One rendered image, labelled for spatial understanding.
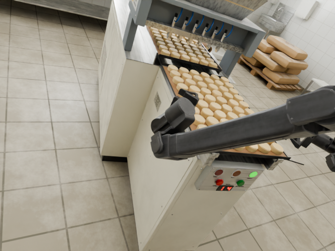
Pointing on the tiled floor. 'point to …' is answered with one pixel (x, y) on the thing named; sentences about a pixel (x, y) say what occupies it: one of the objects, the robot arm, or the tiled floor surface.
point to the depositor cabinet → (125, 84)
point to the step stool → (316, 83)
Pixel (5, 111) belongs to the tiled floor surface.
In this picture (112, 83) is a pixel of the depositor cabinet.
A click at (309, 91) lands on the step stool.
